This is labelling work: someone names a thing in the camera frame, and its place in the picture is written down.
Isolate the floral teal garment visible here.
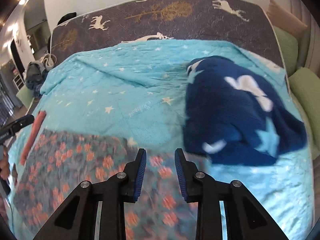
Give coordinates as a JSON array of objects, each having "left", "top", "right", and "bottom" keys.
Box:
[{"left": 13, "top": 129, "right": 197, "bottom": 239}]

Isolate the pile of dark clothes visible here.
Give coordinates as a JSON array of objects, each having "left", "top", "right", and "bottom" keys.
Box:
[{"left": 25, "top": 61, "right": 48, "bottom": 98}]

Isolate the person's left hand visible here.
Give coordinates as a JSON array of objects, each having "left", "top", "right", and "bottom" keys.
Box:
[{"left": 0, "top": 145, "right": 10, "bottom": 180}]

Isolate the folded coral pink garment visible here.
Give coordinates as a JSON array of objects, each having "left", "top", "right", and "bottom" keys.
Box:
[{"left": 20, "top": 111, "right": 47, "bottom": 165}]

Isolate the green pillow at bedside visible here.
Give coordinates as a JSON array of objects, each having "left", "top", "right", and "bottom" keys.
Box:
[{"left": 16, "top": 85, "right": 34, "bottom": 109}]

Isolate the navy star fleece garment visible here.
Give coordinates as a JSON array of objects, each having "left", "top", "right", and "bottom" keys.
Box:
[{"left": 183, "top": 56, "right": 307, "bottom": 166}]

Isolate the light blue star quilt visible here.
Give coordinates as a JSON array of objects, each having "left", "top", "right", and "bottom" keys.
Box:
[{"left": 7, "top": 39, "right": 315, "bottom": 240}]

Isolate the grey deer pattern mattress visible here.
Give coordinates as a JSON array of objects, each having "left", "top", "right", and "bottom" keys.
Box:
[{"left": 51, "top": 0, "right": 284, "bottom": 66}]

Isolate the beige cushion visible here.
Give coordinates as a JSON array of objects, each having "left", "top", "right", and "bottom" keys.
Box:
[{"left": 266, "top": 0, "right": 308, "bottom": 40}]

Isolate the white coiled cable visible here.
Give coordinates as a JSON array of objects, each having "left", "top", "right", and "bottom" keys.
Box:
[{"left": 41, "top": 52, "right": 58, "bottom": 71}]

